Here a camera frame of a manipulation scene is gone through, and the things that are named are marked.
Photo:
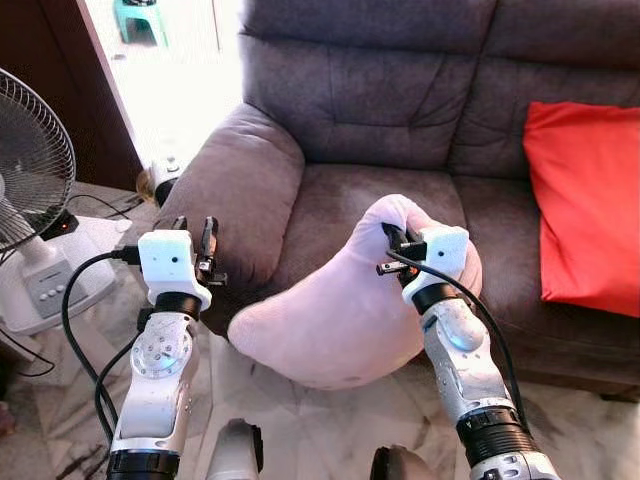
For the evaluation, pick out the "red square pillow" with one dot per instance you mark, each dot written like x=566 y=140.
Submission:
x=590 y=210

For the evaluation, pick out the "silver left robot leg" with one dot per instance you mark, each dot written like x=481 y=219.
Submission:
x=235 y=455

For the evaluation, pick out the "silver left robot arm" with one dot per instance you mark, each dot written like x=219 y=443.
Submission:
x=158 y=380

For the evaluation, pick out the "black right robot leg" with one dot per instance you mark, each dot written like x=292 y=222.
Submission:
x=400 y=465

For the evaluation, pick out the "green plastic stool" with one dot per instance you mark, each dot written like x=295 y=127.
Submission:
x=140 y=18

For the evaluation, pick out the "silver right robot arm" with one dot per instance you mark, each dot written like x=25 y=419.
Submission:
x=470 y=370

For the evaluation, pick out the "brown-grey fabric sofa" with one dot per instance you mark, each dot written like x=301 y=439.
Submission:
x=380 y=120

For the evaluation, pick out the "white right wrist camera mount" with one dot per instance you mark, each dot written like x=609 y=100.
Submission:
x=447 y=250

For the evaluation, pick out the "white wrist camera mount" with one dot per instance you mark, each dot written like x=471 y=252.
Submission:
x=168 y=262
x=447 y=250

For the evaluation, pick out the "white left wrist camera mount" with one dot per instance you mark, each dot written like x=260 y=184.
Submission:
x=168 y=262

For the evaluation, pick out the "dark brown wooden door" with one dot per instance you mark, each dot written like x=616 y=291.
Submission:
x=60 y=60

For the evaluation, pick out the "pink crescent plush pillow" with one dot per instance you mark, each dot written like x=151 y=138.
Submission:
x=330 y=310

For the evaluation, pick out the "white standing fan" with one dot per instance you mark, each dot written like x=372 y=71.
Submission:
x=30 y=160

